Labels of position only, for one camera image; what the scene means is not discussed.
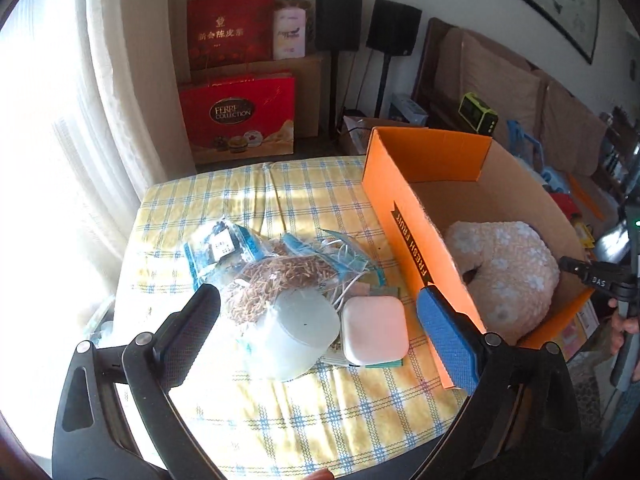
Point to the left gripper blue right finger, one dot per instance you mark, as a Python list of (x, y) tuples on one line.
[(457, 341)]

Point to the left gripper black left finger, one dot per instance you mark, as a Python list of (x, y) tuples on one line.
[(180, 338)]

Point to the bag of brown dried herbs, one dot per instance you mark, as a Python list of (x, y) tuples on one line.
[(293, 265)]

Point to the grey plastic cup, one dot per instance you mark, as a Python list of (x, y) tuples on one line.
[(294, 332)]

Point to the orange cardboard box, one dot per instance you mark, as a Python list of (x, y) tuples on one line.
[(419, 181)]

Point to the person's right hand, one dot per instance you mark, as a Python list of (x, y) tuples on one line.
[(620, 327)]

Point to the orange paper sheet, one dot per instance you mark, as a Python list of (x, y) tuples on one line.
[(585, 198)]

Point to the blue patterned plastic bag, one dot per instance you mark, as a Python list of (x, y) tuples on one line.
[(218, 251)]

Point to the blue plastic toy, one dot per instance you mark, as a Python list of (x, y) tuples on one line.
[(528, 150)]

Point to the yellow plaid bed sheet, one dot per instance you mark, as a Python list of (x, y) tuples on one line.
[(337, 416)]

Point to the brown sofa cushion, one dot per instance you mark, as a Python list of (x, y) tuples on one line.
[(570, 134), (503, 80)]

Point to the green black portable device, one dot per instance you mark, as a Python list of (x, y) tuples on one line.
[(478, 114)]

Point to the red chocolate gift box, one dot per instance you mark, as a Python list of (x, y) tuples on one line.
[(240, 117)]

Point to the white curtain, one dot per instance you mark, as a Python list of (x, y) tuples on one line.
[(90, 121)]

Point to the brown cardboard box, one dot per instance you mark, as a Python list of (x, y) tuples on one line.
[(308, 74)]

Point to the right black speaker on stand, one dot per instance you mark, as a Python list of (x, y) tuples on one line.
[(393, 30)]

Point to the black speaker on stand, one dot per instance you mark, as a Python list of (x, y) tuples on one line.
[(393, 30), (338, 29)]

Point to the red gift bag chinese text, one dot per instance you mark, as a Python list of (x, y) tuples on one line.
[(226, 32)]

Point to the white pink tissue pack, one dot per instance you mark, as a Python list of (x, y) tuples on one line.
[(289, 33)]

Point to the left black speaker on stand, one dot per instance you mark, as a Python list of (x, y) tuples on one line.
[(338, 29)]

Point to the dark wooden sofa frame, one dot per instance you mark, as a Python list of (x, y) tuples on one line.
[(437, 88)]

